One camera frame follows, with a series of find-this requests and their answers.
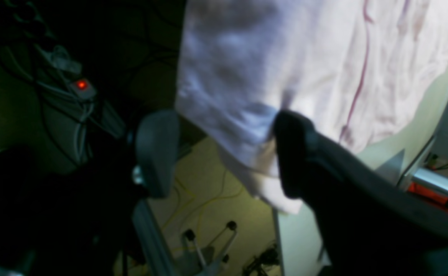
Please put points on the pink T-shirt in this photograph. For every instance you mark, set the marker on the pink T-shirt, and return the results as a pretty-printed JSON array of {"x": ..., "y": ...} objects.
[{"x": 358, "y": 69}]

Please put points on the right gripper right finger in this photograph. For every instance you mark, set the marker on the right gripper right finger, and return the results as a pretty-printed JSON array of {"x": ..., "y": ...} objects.
[{"x": 368, "y": 227}]

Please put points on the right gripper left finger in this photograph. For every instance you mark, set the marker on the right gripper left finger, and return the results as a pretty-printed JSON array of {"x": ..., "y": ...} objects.
[{"x": 155, "y": 141}]

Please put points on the white power strip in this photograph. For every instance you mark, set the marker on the white power strip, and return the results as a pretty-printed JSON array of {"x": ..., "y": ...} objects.
[{"x": 70, "y": 73}]

